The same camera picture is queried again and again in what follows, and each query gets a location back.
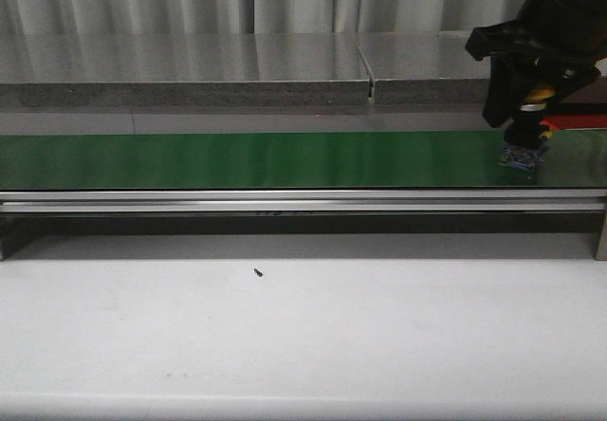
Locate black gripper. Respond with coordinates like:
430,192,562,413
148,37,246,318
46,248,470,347
466,0,606,128

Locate yellow mushroom push button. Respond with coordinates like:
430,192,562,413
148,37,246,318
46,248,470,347
500,84,555,172

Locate red plastic tray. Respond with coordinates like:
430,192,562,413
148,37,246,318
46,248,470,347
541,114,607,131

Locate green conveyor belt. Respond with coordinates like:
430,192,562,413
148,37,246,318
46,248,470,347
1,130,606,191

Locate right grey stone slab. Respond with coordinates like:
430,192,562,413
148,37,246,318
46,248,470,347
358,28,607,108

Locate grey stone slab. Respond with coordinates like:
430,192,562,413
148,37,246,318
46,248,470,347
1,34,371,108
358,28,607,108

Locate right steel conveyor leg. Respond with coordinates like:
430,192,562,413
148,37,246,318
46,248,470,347
593,213,607,262

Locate left grey stone slab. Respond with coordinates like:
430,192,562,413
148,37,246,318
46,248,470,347
1,34,371,108

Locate aluminium conveyor frame rail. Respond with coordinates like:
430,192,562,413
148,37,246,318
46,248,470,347
1,188,606,214

